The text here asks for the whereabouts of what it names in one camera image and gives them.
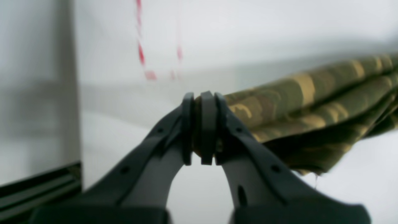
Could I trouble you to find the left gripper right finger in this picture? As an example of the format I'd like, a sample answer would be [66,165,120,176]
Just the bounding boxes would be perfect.
[201,91,371,224]

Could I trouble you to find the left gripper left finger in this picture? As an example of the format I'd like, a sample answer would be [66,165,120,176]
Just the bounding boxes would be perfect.
[30,92,194,224]

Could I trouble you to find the camouflage T-shirt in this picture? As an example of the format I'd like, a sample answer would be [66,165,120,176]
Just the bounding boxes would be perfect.
[224,53,398,175]

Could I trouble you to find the aluminium table frame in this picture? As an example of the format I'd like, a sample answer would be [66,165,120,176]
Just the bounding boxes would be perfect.
[0,162,82,224]

